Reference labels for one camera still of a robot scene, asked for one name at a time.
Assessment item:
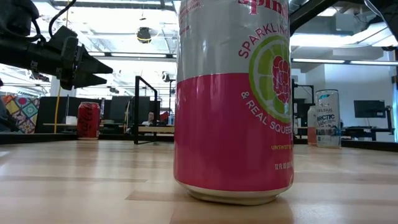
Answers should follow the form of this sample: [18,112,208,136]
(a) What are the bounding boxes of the colourful patchwork quilt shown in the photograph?
[0,94,40,134]

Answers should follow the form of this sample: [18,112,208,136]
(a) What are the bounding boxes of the black office partition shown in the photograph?
[34,95,162,134]

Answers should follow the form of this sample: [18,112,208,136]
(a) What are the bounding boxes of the white Celsius Arctic Vibe can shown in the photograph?
[315,89,342,149]

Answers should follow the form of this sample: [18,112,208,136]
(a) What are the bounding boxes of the red Coca-Cola can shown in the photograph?
[76,101,102,141]

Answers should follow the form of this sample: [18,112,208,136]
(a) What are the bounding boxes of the black metal shelf frame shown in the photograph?
[133,75,159,146]

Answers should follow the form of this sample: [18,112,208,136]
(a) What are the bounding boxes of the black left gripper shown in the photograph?
[55,36,114,91]

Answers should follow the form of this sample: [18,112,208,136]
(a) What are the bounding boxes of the long ceiling light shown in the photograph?
[88,52,175,59]
[291,57,398,66]

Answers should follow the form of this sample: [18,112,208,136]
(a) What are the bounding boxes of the pink silver Spindrift can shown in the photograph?
[307,105,318,146]
[173,0,295,207]

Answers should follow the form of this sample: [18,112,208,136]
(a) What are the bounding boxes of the black desk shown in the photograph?
[340,126,396,142]

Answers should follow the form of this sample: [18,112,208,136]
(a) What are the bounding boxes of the black computer monitor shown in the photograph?
[353,100,387,119]

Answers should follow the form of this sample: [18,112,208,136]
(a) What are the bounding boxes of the wooden shelf board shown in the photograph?
[137,125,175,138]

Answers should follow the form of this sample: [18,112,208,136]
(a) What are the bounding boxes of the yellow extension cable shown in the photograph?
[53,0,70,134]

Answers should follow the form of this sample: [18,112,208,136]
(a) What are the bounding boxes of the person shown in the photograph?
[141,111,156,127]

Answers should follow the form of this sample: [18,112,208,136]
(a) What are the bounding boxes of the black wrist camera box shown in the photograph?
[46,25,79,47]

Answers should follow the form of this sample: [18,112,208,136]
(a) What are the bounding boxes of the black ceiling camera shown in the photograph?
[136,26,152,44]

